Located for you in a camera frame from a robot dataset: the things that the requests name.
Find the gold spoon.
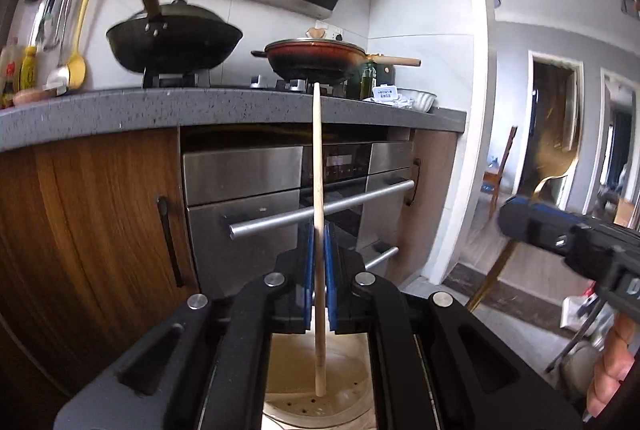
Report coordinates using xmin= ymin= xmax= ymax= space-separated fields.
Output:
xmin=465 ymin=127 xmax=580 ymax=312

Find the bamboo chopstick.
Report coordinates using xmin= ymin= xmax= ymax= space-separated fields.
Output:
xmin=312 ymin=83 xmax=326 ymax=398

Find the person's right hand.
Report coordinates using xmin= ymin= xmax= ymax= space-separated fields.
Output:
xmin=587 ymin=313 xmax=639 ymax=417

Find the cream ceramic utensil holder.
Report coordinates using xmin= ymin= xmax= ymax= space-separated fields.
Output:
xmin=261 ymin=332 xmax=378 ymax=430

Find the wooden dining chair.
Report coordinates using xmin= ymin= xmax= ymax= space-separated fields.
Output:
xmin=483 ymin=127 xmax=518 ymax=219

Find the wooden cabinet door left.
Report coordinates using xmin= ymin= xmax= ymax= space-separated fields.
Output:
xmin=1 ymin=129 xmax=198 ymax=422

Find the wooden cabinet door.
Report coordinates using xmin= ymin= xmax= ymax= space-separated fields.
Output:
xmin=1 ymin=129 xmax=198 ymax=422
xmin=386 ymin=130 xmax=458 ymax=286

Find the stainless steel oven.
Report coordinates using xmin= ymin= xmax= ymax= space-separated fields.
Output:
xmin=182 ymin=129 xmax=414 ymax=298

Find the wooden cabinet door right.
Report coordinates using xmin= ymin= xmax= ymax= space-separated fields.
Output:
xmin=386 ymin=130 xmax=458 ymax=286

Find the white ceramic fluted dish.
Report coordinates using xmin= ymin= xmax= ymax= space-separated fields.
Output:
xmin=398 ymin=88 xmax=437 ymax=113

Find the grey speckled countertop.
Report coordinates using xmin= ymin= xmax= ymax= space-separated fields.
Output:
xmin=1 ymin=87 xmax=466 ymax=151

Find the yellow hanging ladle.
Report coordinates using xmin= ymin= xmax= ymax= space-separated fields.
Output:
xmin=66 ymin=0 xmax=90 ymax=90

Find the red-brown frying pan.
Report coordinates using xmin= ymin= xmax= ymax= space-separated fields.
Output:
xmin=250 ymin=38 xmax=421 ymax=84

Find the pink small bowl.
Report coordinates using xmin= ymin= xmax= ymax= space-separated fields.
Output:
xmin=13 ymin=88 xmax=56 ymax=107

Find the yellow mustard bottle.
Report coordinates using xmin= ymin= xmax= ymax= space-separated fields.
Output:
xmin=20 ymin=45 xmax=37 ymax=90

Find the black wok with wooden handle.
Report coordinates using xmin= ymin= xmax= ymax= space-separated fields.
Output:
xmin=106 ymin=0 xmax=243 ymax=75

